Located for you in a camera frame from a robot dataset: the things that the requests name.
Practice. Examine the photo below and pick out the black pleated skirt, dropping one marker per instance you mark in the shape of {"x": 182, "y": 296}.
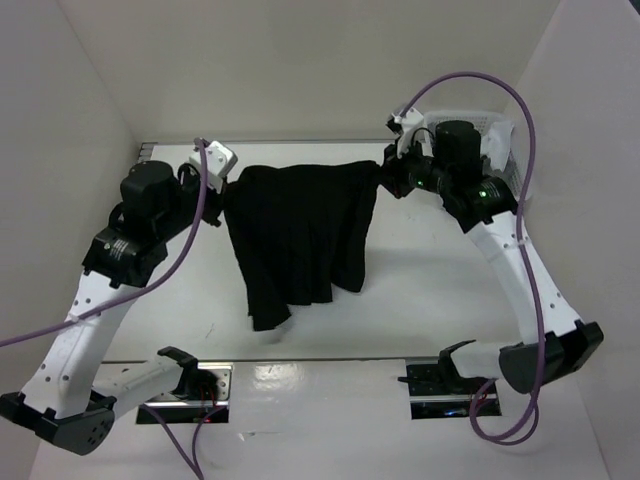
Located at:
{"x": 297, "y": 232}

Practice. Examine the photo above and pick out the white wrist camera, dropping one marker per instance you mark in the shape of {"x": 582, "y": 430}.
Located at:
{"x": 217, "y": 160}
{"x": 402, "y": 123}

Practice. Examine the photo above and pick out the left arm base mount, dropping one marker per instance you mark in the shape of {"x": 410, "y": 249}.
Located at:
{"x": 205, "y": 398}

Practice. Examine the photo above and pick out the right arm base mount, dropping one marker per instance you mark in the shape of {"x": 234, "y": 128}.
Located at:
{"x": 431, "y": 396}

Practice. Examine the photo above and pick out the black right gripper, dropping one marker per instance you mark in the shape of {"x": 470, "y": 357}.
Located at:
{"x": 391, "y": 170}

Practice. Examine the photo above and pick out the white plastic laundry basket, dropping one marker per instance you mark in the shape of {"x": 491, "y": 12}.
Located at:
{"x": 514, "y": 174}

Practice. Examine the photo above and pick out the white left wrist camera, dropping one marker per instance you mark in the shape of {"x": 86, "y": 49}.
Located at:
{"x": 217, "y": 160}

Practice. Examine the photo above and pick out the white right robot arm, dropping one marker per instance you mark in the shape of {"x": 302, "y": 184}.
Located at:
{"x": 554, "y": 339}

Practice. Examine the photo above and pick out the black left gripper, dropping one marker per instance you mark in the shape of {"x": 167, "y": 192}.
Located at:
{"x": 217, "y": 203}

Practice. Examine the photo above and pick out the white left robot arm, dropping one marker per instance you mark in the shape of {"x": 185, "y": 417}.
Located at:
{"x": 63, "y": 403}

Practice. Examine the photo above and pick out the white garment in basket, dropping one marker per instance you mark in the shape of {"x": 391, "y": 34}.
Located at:
{"x": 496, "y": 144}

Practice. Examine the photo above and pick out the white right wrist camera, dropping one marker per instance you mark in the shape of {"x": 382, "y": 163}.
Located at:
{"x": 402, "y": 123}

